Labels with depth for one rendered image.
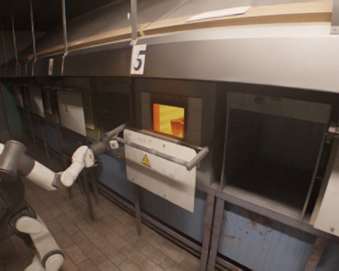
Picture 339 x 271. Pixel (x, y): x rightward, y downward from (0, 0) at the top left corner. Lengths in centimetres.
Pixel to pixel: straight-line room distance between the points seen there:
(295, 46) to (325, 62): 10
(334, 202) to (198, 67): 74
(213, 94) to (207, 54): 38
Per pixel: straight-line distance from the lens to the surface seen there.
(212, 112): 116
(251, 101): 104
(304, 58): 70
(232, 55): 77
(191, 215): 164
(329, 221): 104
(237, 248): 157
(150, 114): 145
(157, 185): 142
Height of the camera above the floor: 155
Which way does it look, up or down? 18 degrees down
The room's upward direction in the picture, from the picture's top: straight up
